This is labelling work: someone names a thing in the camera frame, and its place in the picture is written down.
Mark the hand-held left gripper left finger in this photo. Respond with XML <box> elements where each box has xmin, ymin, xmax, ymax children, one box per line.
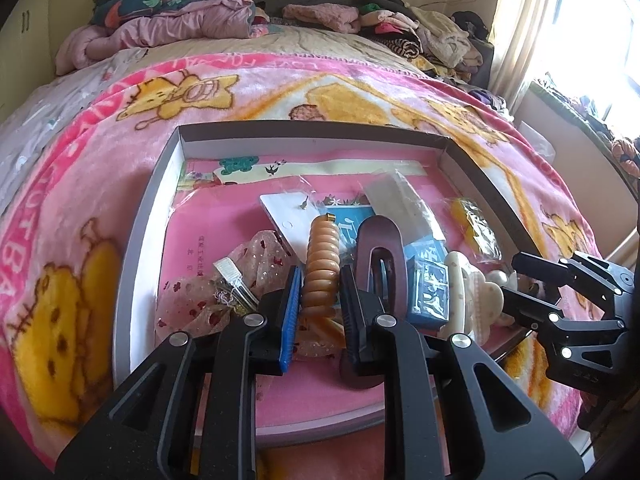
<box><xmin>55</xmin><ymin>265</ymin><xmax>306</xmax><ymax>480</ymax></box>

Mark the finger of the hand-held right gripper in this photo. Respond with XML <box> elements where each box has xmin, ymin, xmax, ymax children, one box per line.
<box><xmin>511</xmin><ymin>251</ymin><xmax>577</xmax><ymax>289</ymax></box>
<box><xmin>500</xmin><ymin>285</ymin><xmax>569</xmax><ymax>334</ymax></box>

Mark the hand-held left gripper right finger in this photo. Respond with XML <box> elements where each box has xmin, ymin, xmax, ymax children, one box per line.
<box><xmin>339</xmin><ymin>262</ymin><xmax>586</xmax><ymax>480</ymax></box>

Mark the pearl hair clip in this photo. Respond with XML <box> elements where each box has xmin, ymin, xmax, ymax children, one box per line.
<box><xmin>487</xmin><ymin>269</ymin><xmax>543</xmax><ymax>299</ymax></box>

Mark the orange spiral hair tie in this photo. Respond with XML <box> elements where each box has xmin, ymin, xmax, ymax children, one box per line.
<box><xmin>300</xmin><ymin>214</ymin><xmax>347</xmax><ymax>349</ymax></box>

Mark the clear packet with hair comb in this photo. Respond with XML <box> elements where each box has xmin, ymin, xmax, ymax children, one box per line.
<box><xmin>212</xmin><ymin>256</ymin><xmax>262</xmax><ymax>317</ymax></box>

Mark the clear plastic bag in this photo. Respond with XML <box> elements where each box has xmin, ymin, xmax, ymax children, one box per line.
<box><xmin>362</xmin><ymin>169</ymin><xmax>447</xmax><ymax>244</ymax></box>

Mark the shallow pink-lined cardboard box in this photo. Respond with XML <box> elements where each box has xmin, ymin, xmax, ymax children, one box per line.
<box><xmin>111</xmin><ymin>121</ymin><xmax>576</xmax><ymax>448</ymax></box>

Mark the sheer sequined hair bow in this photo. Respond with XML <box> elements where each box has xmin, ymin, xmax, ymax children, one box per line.
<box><xmin>157</xmin><ymin>230</ymin><xmax>346</xmax><ymax>359</ymax></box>

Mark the cream hair claw clip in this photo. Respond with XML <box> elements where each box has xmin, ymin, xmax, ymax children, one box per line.
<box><xmin>440</xmin><ymin>251</ymin><xmax>507</xmax><ymax>344</ymax></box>

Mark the small blue box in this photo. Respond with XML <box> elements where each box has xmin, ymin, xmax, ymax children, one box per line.
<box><xmin>405</xmin><ymin>257</ymin><xmax>452</xmax><ymax>332</ymax></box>

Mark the dusky brown hair claw clip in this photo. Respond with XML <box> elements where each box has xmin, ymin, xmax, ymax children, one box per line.
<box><xmin>339</xmin><ymin>215</ymin><xmax>409</xmax><ymax>392</ymax></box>

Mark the white earring card in plastic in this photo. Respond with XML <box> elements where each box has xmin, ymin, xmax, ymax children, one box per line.
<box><xmin>259</xmin><ymin>191</ymin><xmax>322</xmax><ymax>266</ymax></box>

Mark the pink knotted cloth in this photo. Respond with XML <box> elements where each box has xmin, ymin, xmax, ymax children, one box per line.
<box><xmin>610</xmin><ymin>136</ymin><xmax>640</xmax><ymax>179</ymax></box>

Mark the clothes heap with white bag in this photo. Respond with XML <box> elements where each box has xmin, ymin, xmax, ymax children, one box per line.
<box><xmin>467</xmin><ymin>85</ymin><xmax>517</xmax><ymax>122</ymax></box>

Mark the beige curtain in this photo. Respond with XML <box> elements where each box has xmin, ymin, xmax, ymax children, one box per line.
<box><xmin>492</xmin><ymin>0</ymin><xmax>569</xmax><ymax>117</ymax></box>

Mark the window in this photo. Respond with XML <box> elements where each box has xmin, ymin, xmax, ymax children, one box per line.
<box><xmin>530</xmin><ymin>0</ymin><xmax>640</xmax><ymax>126</ymax></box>

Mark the pink printed bear blanket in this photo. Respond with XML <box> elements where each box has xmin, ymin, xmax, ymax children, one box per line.
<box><xmin>0</xmin><ymin>52</ymin><xmax>601</xmax><ymax>480</ymax></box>

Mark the pile of clothes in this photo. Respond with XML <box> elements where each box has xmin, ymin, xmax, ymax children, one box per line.
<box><xmin>352</xmin><ymin>0</ymin><xmax>496</xmax><ymax>84</ymax></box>

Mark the beige bedspread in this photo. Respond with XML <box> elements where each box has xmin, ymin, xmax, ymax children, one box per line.
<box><xmin>115</xmin><ymin>25</ymin><xmax>437</xmax><ymax>79</ymax></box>

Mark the pink fluffy garment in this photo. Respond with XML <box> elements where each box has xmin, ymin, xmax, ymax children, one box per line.
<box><xmin>282</xmin><ymin>2</ymin><xmax>362</xmax><ymax>36</ymax></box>

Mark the pink quilt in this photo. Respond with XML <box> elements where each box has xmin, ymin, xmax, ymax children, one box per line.
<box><xmin>54</xmin><ymin>0</ymin><xmax>272</xmax><ymax>76</ymax></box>

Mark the lilac bed sheet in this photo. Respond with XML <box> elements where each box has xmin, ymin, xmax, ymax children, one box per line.
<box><xmin>0</xmin><ymin>47</ymin><xmax>151</xmax><ymax>211</ymax></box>

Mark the dark floral pillow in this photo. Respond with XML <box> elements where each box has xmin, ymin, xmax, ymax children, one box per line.
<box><xmin>90</xmin><ymin>0</ymin><xmax>192</xmax><ymax>29</ymax></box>

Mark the cream wardrobe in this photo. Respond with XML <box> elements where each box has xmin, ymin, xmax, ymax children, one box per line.
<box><xmin>0</xmin><ymin>0</ymin><xmax>57</xmax><ymax>87</ymax></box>

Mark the yellow hair ring in bag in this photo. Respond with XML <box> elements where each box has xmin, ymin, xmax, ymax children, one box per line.
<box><xmin>450</xmin><ymin>197</ymin><xmax>504</xmax><ymax>262</ymax></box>

